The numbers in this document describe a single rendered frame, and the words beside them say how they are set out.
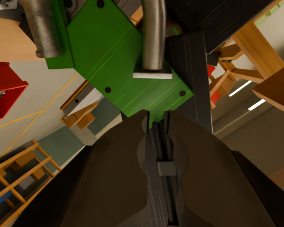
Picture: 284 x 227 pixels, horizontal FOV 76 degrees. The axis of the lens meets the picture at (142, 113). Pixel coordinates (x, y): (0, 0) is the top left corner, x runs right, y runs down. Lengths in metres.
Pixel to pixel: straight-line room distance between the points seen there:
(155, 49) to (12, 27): 0.39
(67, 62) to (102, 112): 10.08
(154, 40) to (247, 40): 0.87
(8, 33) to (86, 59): 0.29
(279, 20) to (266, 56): 8.97
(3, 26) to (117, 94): 0.32
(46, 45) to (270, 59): 1.01
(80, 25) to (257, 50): 0.93
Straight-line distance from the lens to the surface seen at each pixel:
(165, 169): 0.35
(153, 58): 0.25
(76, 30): 0.30
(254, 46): 1.10
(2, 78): 0.76
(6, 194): 5.88
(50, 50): 0.29
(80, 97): 0.48
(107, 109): 10.23
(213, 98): 3.84
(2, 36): 0.57
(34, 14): 0.29
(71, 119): 6.76
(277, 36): 10.01
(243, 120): 7.77
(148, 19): 0.25
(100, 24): 0.29
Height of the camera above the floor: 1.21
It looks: 5 degrees up
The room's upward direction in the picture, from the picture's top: 139 degrees clockwise
